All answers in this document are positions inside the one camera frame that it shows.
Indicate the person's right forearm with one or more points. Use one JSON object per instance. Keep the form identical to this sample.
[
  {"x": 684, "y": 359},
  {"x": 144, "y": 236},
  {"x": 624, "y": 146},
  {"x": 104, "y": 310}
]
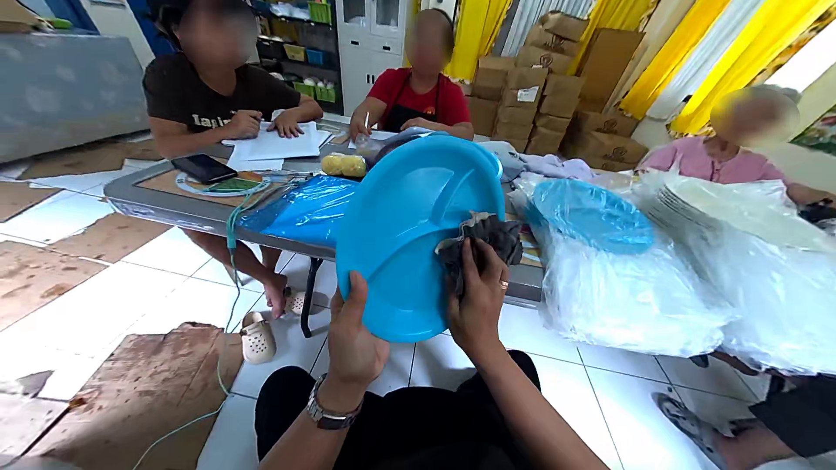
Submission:
[{"x": 535, "y": 405}]

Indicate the flattened brown cardboard sheet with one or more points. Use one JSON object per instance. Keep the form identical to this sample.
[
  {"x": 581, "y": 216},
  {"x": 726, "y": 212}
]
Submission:
[{"x": 143, "y": 385}]

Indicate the pile of cardboard boxes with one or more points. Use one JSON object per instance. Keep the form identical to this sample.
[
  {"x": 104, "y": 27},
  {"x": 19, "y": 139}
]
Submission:
[{"x": 522, "y": 98}]

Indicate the black smartphone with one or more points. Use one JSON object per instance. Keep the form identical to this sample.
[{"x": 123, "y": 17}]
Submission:
[{"x": 206, "y": 169}]

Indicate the person's right fingers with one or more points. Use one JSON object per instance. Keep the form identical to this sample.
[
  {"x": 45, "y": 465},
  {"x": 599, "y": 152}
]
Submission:
[{"x": 494, "y": 269}]

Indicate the person's body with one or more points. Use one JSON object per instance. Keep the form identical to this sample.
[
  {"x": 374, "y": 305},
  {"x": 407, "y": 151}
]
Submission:
[{"x": 424, "y": 431}]

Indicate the blue plastic-wrapped package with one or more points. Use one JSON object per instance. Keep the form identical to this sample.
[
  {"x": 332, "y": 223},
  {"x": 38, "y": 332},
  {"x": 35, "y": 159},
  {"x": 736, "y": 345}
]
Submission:
[{"x": 307, "y": 209}]

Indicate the person's legs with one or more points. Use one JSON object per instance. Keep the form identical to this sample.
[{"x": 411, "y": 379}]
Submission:
[{"x": 284, "y": 398}]

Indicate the dark grey cleaning rag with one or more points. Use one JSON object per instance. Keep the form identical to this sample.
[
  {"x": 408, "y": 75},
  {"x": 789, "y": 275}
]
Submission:
[{"x": 499, "y": 241}]

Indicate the pile of light-coloured cloths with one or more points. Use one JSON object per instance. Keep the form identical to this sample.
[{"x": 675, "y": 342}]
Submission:
[{"x": 545, "y": 163}]

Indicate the person's left thumb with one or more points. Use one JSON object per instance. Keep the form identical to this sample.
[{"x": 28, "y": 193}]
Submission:
[{"x": 356, "y": 297}]

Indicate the blue plate in clear plastic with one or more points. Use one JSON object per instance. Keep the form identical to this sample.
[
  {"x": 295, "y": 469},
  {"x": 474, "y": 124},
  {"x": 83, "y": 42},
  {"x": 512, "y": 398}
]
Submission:
[{"x": 591, "y": 214}]

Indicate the person's left hand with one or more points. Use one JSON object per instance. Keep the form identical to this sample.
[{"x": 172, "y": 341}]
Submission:
[{"x": 354, "y": 346}]

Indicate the white paper sheets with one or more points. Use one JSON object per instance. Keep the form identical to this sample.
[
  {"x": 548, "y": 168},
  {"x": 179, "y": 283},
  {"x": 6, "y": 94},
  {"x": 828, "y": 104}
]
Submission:
[{"x": 277, "y": 142}]

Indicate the stack of plastic-wrapped white plates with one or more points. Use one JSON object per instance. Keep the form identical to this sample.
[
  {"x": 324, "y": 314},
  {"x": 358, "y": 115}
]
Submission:
[{"x": 770, "y": 261}]

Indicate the flattened stained cardboard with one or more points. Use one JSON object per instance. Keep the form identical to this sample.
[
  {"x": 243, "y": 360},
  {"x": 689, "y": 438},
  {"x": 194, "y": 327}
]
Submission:
[{"x": 39, "y": 267}]

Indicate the grey folding table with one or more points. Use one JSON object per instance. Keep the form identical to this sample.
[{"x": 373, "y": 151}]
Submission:
[{"x": 150, "y": 199}]

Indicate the person's left forearm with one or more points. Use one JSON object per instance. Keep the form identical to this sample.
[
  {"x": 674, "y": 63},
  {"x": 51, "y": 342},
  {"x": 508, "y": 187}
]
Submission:
[{"x": 312, "y": 421}]

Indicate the round plate with green print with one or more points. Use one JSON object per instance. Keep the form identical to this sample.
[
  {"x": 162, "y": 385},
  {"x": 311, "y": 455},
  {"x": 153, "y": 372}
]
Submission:
[{"x": 228, "y": 188}]

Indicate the grey perforated clog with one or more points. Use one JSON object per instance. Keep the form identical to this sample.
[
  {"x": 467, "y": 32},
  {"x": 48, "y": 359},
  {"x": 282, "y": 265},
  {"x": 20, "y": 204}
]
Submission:
[{"x": 686, "y": 421}]

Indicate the person's left fingers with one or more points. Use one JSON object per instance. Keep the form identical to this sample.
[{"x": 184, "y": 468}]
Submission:
[{"x": 336, "y": 301}]

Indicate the yellow rolls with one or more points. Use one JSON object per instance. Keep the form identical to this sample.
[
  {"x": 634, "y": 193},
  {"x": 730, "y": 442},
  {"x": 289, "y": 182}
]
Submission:
[{"x": 344, "y": 164}]

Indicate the person's right index finger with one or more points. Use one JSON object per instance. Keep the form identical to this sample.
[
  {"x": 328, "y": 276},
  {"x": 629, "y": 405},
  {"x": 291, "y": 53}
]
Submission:
[{"x": 469, "y": 264}]

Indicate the plastic-wrapped white bundle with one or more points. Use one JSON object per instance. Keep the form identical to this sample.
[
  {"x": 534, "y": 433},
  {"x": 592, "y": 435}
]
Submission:
[{"x": 620, "y": 294}]

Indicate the beige perforated clog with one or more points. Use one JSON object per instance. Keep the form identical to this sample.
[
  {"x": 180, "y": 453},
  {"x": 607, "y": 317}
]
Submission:
[
  {"x": 296, "y": 301},
  {"x": 258, "y": 339}
]

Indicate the white cabinet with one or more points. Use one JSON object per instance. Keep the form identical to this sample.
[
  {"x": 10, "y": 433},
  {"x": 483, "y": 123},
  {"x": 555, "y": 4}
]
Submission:
[{"x": 371, "y": 52}]

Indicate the yellow and white curtains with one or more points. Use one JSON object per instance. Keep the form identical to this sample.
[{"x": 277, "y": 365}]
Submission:
[{"x": 705, "y": 72}]

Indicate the blue divided plastic plate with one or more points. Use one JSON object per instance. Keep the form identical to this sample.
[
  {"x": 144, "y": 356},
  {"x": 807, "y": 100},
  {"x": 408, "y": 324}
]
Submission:
[{"x": 405, "y": 228}]

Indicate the person's right hand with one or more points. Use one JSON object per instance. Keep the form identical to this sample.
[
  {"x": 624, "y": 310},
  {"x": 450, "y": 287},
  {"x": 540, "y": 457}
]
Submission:
[{"x": 478, "y": 313}]

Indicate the black shelf with baskets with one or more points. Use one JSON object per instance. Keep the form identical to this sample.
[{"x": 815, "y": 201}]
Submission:
[{"x": 304, "y": 55}]

